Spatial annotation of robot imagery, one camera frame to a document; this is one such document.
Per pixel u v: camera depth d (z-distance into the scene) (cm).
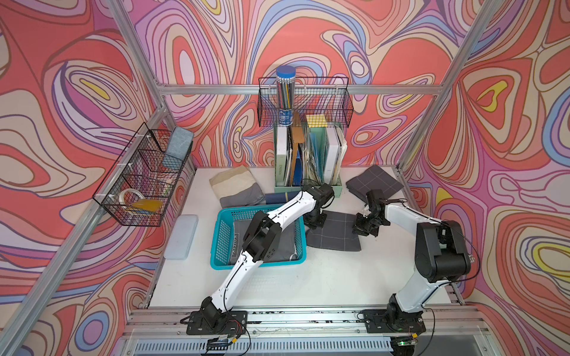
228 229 93
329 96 94
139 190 73
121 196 66
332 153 96
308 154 94
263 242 60
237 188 109
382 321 73
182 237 93
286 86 73
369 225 80
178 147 82
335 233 93
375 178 115
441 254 48
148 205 67
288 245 87
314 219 85
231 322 72
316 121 82
